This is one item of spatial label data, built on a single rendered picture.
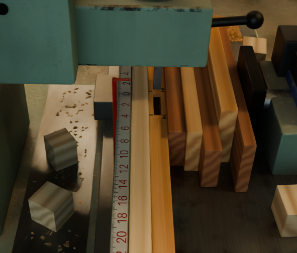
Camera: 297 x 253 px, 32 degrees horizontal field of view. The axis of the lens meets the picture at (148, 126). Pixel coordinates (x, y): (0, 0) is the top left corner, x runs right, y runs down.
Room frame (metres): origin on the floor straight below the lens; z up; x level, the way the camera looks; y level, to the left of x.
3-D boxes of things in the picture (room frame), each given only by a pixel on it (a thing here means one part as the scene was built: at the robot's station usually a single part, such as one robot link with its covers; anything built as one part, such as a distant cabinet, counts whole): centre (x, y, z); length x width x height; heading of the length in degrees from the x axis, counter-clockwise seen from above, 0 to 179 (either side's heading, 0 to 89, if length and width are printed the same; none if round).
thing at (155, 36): (0.50, 0.01, 1.03); 0.14 x 0.07 x 0.09; 92
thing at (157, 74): (0.49, -0.01, 0.97); 0.01 x 0.01 x 0.05; 2
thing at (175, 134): (0.51, -0.03, 0.93); 0.18 x 0.02 x 0.05; 2
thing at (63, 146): (0.52, 0.12, 0.82); 0.03 x 0.03 x 0.04; 35
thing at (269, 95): (0.48, -0.14, 0.95); 0.09 x 0.07 x 0.09; 2
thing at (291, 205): (0.34, -0.15, 0.92); 0.04 x 0.04 x 0.03; 6
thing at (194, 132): (0.49, -0.05, 0.93); 0.17 x 0.02 x 0.06; 2
